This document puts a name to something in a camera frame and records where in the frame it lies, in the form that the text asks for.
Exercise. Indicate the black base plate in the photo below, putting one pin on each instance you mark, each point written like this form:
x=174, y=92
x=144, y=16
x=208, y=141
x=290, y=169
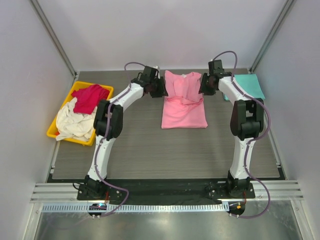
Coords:
x=162, y=192

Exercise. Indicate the folded teal t shirt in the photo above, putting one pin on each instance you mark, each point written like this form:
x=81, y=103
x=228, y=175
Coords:
x=247, y=83

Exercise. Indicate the aluminium front rail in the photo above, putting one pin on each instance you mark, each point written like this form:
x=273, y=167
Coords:
x=65, y=192

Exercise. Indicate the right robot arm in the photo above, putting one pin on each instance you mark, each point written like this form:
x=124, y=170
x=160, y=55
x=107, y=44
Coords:
x=246, y=124

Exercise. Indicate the slotted cable duct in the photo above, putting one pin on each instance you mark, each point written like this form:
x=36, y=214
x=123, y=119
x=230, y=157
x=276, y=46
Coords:
x=100, y=208

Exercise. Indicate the yellow plastic bin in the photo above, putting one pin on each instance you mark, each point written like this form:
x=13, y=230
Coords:
x=52, y=130

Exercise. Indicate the left aluminium frame post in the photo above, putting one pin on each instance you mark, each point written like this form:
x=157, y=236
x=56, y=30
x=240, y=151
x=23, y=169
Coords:
x=52, y=35

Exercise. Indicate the pink t shirt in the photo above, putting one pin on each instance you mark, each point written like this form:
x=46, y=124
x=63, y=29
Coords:
x=184, y=105

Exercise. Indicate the aluminium frame post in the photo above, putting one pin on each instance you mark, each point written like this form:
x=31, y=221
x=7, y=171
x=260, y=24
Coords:
x=279, y=21
x=52, y=35

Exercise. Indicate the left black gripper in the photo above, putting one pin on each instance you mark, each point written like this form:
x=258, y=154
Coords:
x=162, y=91

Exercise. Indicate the right aluminium frame post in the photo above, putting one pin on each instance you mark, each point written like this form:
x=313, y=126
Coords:
x=279, y=21

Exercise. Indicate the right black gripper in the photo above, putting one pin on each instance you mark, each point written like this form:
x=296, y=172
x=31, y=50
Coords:
x=203, y=89

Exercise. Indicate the red t shirt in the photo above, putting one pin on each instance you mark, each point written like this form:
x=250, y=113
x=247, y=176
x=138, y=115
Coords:
x=88, y=98

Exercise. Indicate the white t shirt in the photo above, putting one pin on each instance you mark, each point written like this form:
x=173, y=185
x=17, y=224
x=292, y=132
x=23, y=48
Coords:
x=70, y=125

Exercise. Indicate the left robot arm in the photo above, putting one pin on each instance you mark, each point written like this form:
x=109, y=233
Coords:
x=108, y=125

